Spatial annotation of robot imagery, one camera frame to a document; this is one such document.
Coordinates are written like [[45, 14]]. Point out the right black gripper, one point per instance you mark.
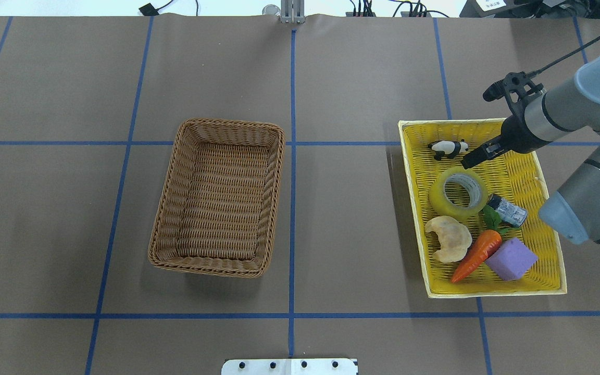
[[513, 134]]

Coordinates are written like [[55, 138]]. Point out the aluminium frame post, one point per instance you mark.
[[292, 11]]

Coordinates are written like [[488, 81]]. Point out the yellow tape roll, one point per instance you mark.
[[459, 193]]

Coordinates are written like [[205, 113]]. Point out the toy croissant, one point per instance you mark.
[[453, 236]]

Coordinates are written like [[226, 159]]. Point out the purple foam block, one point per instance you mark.
[[512, 260]]

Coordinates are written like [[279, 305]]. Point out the toy panda figurine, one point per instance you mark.
[[448, 149]]

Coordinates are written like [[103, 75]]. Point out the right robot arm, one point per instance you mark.
[[539, 117]]

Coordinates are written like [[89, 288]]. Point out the toy carrot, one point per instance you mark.
[[486, 244]]

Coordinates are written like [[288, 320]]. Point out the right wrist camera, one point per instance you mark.
[[518, 89]]

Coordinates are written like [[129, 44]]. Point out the white mount base plate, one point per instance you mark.
[[291, 366]]

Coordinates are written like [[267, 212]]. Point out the yellow woven basket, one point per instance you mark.
[[516, 177]]

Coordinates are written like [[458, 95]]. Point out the brown wicker basket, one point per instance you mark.
[[217, 210]]

